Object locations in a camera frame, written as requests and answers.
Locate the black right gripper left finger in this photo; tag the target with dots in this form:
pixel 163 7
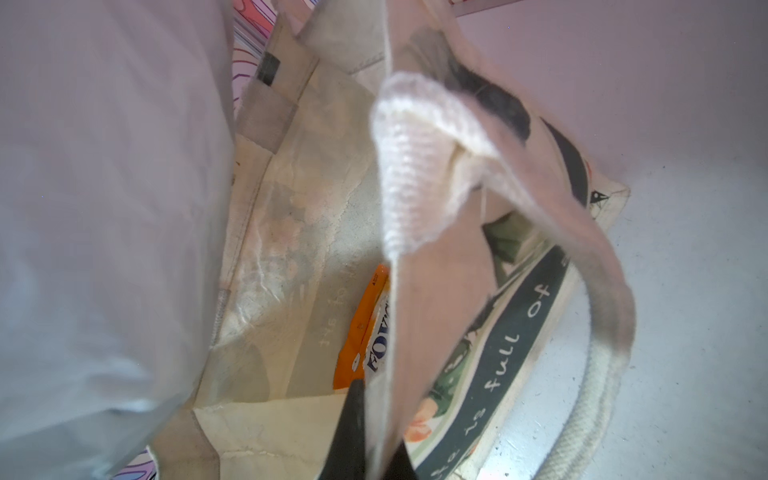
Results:
pixel 346 459

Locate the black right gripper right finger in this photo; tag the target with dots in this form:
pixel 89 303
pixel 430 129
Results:
pixel 400 467

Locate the silver drink can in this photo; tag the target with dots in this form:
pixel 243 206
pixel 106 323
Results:
pixel 350 360

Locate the cream canvas tote bag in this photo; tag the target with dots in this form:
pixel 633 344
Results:
pixel 373 132

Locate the white plastic grocery bag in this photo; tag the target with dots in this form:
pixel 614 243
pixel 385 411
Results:
pixel 117 143

